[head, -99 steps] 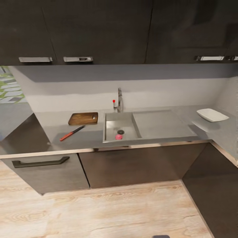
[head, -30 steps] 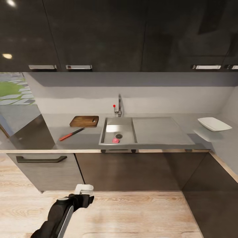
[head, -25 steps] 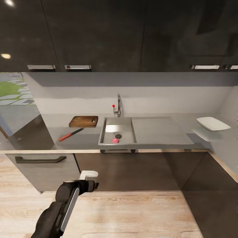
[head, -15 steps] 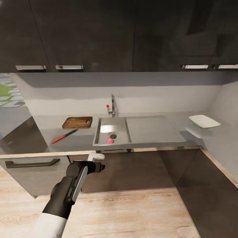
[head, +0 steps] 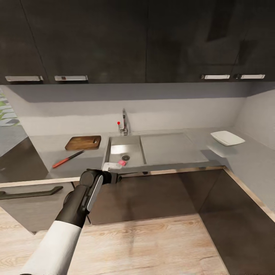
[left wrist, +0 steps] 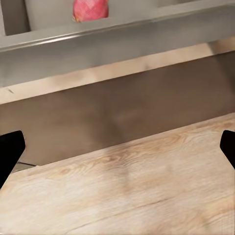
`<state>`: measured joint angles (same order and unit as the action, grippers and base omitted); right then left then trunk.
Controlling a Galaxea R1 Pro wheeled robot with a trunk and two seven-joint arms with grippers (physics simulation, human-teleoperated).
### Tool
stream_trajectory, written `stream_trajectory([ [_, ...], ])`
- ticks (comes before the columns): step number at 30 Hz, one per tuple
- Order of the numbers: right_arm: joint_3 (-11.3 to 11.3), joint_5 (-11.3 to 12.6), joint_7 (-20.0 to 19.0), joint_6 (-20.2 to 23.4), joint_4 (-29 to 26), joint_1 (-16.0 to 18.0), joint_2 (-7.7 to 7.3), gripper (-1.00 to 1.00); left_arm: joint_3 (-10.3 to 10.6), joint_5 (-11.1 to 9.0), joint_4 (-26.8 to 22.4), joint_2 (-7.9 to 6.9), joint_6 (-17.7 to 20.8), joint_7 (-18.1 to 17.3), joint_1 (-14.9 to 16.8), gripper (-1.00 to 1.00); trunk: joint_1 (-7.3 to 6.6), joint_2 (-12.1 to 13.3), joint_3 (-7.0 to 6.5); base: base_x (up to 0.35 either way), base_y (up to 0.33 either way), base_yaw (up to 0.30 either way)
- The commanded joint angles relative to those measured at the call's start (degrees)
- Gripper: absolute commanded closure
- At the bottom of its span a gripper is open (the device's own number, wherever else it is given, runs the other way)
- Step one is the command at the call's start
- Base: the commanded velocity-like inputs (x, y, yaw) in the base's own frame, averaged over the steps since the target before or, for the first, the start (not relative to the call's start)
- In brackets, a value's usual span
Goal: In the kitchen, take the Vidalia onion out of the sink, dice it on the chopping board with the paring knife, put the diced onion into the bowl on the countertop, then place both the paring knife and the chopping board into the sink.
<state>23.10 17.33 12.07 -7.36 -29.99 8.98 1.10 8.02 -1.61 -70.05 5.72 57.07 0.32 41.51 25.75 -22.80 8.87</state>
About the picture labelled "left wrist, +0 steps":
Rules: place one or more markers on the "drop in sink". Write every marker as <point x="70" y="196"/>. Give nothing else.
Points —
<point x="24" y="22"/>

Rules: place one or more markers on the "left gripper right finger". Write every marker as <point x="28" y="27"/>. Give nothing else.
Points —
<point x="227" y="145"/>

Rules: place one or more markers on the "vidalia onion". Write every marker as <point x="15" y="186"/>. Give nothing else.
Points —
<point x="89" y="10"/>

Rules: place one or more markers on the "dishwasher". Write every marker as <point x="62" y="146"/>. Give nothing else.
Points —
<point x="21" y="166"/>

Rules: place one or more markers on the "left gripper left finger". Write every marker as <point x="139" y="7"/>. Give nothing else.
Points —
<point x="12" y="145"/>

